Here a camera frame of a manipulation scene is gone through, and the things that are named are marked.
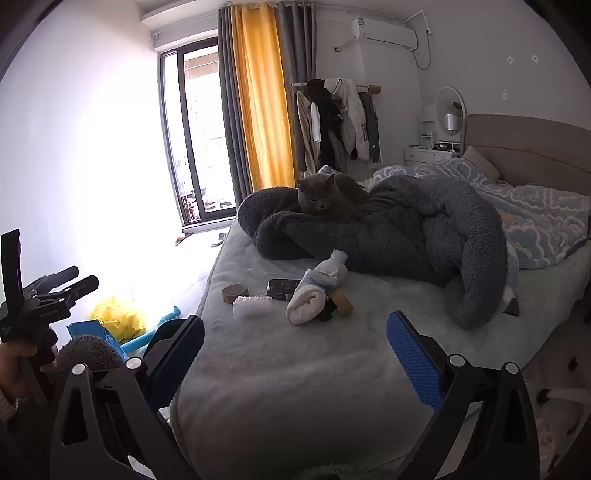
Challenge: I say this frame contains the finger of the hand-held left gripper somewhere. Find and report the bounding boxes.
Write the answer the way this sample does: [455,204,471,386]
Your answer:
[48,274,101,301]
[30,265,80,291]

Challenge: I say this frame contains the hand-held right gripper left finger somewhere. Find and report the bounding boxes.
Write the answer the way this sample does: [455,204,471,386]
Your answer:
[48,315,206,480]

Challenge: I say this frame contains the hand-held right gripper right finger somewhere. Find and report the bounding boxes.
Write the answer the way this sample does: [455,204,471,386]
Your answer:
[385,310,541,480]

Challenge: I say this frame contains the black tissue packet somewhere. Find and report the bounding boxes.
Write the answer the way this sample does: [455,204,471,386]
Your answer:
[266,278,304,300]

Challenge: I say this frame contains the person's left hand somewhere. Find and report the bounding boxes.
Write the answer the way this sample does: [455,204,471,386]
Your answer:
[0,343,40,400]

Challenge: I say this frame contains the blue printed packet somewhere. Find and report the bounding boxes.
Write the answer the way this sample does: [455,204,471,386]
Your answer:
[67,320,129,360]

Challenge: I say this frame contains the yellow plastic bag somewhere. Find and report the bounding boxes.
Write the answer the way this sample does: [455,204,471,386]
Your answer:
[90,295,148,345]

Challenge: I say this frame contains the grey fleece clothing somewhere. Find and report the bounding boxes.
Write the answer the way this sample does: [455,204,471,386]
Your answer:
[54,334,128,376]

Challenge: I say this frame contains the cardboard tape core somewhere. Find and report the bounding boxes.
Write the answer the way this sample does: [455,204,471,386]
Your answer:
[222,282,249,304]

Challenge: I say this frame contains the brown tape roll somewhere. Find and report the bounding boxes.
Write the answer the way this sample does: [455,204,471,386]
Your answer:
[333,289,355,317]

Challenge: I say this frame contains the bed with grey sheet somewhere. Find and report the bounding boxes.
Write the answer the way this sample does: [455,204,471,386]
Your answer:
[168,113,591,480]

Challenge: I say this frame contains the dark grey fleece blanket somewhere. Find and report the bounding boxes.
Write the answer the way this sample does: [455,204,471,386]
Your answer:
[237,174,509,331]

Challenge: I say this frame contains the white fluffy tufted cloth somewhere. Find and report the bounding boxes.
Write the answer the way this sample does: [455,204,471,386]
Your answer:
[300,248,348,293]

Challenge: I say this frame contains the black-framed sliding glass door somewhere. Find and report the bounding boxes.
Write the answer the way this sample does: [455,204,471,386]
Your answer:
[157,37,242,228]

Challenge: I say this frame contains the grey cat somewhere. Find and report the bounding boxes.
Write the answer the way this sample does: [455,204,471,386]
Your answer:
[295,171,369,223]

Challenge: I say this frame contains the blue cloud-patterned duvet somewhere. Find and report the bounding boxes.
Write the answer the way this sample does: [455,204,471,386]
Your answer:
[365,157,591,306]

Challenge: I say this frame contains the white vanity table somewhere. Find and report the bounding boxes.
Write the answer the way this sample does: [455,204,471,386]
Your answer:
[405,146,461,167]

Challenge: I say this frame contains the beige pillow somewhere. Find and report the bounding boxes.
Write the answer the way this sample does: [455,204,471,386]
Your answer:
[462,145,502,184]

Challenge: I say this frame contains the grey curtain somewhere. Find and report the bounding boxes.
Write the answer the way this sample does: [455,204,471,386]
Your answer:
[274,1,320,177]
[217,4,254,198]

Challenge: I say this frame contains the grey garment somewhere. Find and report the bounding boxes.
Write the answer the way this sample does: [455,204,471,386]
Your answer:
[359,91,382,165]

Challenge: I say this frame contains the white desktop organizer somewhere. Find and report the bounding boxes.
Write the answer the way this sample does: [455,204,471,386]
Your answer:
[419,104,437,150]

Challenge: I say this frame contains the white cylinder lamp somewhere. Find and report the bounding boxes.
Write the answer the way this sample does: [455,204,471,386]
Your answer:
[444,113,463,145]

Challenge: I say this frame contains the beige upholstered headboard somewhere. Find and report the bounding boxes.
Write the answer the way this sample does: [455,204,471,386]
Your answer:
[462,113,591,198]

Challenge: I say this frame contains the beige coat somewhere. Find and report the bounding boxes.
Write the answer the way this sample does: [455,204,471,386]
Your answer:
[295,90,322,175]

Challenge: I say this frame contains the white jacket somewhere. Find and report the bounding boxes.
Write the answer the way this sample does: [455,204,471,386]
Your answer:
[323,77,376,162]

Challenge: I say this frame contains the black garment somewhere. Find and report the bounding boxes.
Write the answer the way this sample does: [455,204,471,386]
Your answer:
[305,78,346,163]

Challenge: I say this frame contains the yellow curtain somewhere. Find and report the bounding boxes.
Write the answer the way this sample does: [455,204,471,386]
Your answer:
[231,4,297,193]

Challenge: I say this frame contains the round vanity mirror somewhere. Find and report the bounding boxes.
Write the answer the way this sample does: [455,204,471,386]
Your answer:
[436,86,467,140]

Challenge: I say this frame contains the white air conditioner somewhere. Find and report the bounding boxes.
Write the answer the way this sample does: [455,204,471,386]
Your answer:
[348,17,419,51]

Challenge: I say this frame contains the clothes rack rail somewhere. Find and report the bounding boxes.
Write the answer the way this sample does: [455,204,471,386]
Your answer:
[292,82,382,94]

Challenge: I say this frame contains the air conditioner power cable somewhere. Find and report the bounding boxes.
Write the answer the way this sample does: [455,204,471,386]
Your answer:
[412,27,435,71]

